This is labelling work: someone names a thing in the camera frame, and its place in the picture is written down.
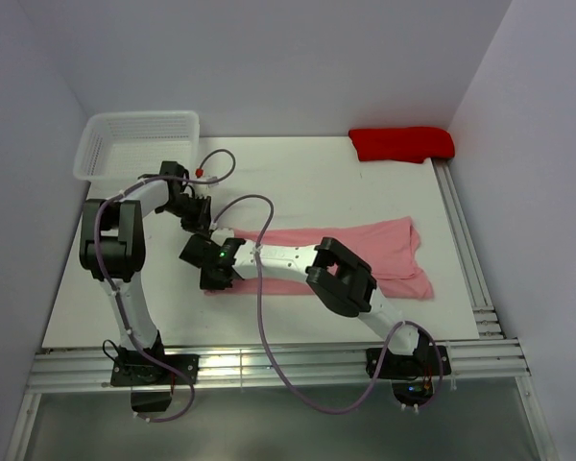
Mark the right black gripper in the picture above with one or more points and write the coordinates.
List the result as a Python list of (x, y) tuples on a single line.
[(208, 284)]

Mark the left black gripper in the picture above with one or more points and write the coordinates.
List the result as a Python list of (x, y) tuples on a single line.
[(202, 222)]

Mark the pink t shirt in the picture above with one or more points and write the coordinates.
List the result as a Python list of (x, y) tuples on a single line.
[(390, 248)]

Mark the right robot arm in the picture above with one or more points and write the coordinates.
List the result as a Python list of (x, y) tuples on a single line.
[(341, 279)]

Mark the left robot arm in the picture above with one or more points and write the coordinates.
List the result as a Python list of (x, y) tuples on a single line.
[(113, 249)]

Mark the white plastic basket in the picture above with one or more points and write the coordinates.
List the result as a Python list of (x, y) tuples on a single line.
[(121, 146)]

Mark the red folded t shirt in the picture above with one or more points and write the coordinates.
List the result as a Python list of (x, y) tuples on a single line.
[(410, 144)]

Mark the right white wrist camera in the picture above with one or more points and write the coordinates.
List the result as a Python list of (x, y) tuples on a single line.
[(220, 235)]

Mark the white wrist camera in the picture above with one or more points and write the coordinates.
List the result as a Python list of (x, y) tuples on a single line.
[(220, 235), (209, 181)]

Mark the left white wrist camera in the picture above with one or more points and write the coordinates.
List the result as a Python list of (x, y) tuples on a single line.
[(209, 181)]

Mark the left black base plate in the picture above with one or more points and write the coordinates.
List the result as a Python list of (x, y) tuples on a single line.
[(137, 371)]

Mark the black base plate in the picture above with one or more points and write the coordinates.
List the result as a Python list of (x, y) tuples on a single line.
[(424, 362), (137, 371)]

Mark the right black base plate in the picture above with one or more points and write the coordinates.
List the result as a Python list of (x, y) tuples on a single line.
[(424, 362)]

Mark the aluminium right side rail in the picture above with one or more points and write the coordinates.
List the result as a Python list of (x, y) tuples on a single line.
[(482, 306)]

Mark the aluminium front rail frame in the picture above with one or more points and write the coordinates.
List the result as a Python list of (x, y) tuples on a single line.
[(87, 370)]

